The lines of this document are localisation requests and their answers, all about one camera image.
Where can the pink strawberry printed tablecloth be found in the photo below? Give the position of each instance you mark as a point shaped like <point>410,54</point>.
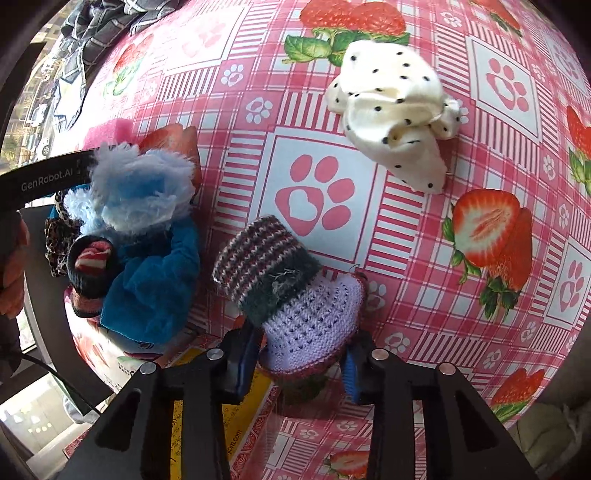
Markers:
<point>415,277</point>

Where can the pink and black knitted sock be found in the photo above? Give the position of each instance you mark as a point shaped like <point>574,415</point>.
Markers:
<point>90,258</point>

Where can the beige cloth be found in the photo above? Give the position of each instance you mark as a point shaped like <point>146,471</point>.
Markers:
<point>545,429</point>

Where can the dark plaid cloth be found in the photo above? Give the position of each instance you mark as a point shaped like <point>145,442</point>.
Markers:
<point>87,32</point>

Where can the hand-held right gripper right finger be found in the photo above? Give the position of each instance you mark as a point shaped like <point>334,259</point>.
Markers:
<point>353,376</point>

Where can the white polka-dot cloth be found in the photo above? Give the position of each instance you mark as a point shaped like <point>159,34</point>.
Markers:
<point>392,92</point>

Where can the person's left hand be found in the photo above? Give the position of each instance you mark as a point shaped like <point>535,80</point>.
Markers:
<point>13,286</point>

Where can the teal velvet scrunchie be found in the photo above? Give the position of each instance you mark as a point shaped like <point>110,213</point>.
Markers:
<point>147,286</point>

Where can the multicolour knitted sock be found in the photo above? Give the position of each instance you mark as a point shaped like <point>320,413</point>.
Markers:
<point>295,314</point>

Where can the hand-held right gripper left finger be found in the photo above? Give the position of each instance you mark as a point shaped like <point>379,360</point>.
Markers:
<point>244,367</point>

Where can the light blue fluffy cloth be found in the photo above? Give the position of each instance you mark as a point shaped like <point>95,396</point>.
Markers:
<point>134,184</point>

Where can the leopard print scrunchie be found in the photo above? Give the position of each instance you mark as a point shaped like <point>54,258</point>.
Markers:
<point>57,240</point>

